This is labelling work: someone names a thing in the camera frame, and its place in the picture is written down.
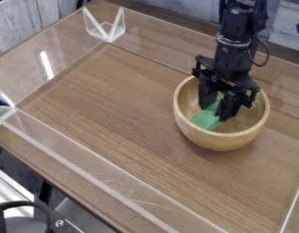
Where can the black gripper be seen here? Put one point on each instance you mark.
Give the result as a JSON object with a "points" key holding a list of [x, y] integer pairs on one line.
{"points": [[214, 83]]}

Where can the green rectangular block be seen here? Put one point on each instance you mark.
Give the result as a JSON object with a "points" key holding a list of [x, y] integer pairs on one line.
{"points": [[204, 118]]}

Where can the brown wooden bowl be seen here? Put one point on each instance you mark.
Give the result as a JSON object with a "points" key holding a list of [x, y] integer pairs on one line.
{"points": [[235, 133]]}

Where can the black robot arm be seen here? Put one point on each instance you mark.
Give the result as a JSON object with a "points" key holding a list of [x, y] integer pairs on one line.
{"points": [[225, 74]]}

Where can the clear acrylic table barrier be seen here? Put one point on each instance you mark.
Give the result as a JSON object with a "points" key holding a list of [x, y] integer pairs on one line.
{"points": [[88, 122]]}

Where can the white box with blue mark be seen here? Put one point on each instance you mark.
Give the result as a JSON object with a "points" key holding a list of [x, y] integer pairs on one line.
{"points": [[285, 32]]}

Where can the black table leg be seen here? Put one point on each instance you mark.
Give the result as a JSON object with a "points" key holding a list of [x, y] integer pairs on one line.
{"points": [[45, 192]]}

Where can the clear acrylic corner bracket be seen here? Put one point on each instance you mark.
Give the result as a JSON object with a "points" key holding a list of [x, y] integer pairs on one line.
{"points": [[106, 31]]}

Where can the grey metal base plate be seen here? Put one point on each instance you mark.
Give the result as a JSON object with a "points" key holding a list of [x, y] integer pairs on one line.
{"points": [[81, 220]]}

